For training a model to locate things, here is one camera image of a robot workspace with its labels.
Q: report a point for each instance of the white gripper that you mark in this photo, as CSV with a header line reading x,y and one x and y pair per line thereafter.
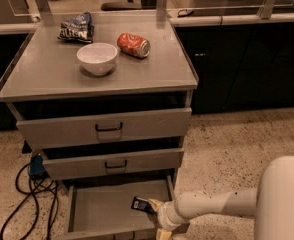
x,y
167,216

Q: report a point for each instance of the dark blueberry rxbar wrapper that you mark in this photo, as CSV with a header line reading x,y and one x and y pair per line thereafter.
x,y
142,205

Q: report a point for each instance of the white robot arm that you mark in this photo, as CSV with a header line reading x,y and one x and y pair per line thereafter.
x,y
270,204

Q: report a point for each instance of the grey bottom drawer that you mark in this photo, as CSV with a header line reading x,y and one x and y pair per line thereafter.
x,y
103,210

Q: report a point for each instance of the grey drawer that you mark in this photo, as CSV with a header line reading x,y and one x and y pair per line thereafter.
x,y
97,129
120,163
103,210

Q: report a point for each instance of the grey middle drawer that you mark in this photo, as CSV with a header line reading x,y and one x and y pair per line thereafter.
x,y
120,163

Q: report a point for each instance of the grey top drawer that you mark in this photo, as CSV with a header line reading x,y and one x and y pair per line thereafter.
x,y
97,129

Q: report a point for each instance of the grey drawer cabinet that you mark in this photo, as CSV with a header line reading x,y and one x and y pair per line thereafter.
x,y
110,147

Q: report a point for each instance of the dark counter cabinets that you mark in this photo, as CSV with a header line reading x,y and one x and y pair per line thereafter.
x,y
214,68

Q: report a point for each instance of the blue power box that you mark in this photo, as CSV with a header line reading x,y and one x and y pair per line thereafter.
x,y
36,169

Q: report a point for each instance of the white ceramic bowl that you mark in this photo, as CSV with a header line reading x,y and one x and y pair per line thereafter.
x,y
98,58

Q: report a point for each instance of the red soda can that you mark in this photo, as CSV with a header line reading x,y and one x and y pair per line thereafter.
x,y
134,45

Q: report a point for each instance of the blue chip bag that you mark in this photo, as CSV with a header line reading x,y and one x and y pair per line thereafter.
x,y
79,28

